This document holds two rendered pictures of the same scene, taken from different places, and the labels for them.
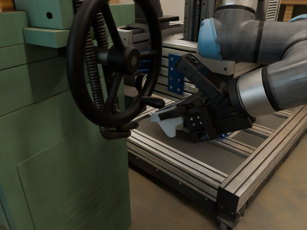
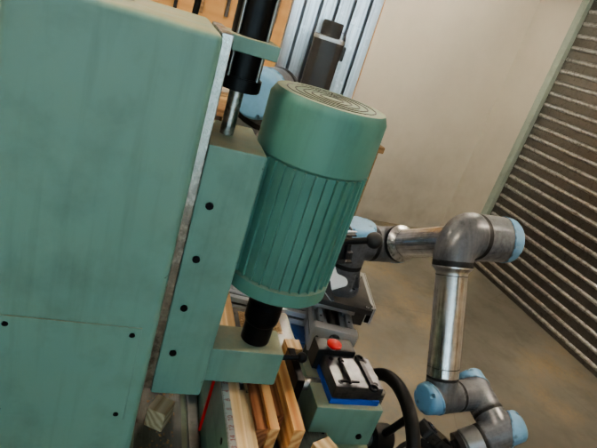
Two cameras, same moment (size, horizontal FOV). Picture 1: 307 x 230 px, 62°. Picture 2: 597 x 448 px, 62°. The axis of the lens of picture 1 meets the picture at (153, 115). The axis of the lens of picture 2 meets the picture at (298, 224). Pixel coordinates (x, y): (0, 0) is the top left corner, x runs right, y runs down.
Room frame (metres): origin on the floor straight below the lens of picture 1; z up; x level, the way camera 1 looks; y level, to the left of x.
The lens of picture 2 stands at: (0.23, 0.92, 1.57)
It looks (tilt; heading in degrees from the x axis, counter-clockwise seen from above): 22 degrees down; 308
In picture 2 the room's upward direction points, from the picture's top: 18 degrees clockwise
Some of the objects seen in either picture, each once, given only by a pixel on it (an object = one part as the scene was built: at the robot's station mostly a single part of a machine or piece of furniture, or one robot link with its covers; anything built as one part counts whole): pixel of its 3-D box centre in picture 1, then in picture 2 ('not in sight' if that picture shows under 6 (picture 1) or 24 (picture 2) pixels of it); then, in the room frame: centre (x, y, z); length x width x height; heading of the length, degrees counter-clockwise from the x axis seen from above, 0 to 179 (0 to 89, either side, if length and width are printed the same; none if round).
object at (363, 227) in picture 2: not in sight; (354, 240); (0.99, -0.34, 0.98); 0.13 x 0.12 x 0.14; 69
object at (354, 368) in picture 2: not in sight; (345, 368); (0.59, 0.18, 0.99); 0.13 x 0.11 x 0.06; 149
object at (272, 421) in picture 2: not in sight; (260, 392); (0.66, 0.33, 0.93); 0.22 x 0.02 x 0.06; 149
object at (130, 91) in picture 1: (127, 100); not in sight; (0.85, 0.09, 0.58); 0.12 x 0.08 x 0.08; 59
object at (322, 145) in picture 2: not in sight; (300, 196); (0.70, 0.35, 1.32); 0.18 x 0.18 x 0.31
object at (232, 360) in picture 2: not in sight; (237, 356); (0.71, 0.37, 0.99); 0.14 x 0.07 x 0.09; 59
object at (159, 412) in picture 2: not in sight; (159, 412); (0.79, 0.44, 0.82); 0.04 x 0.04 x 0.04; 31
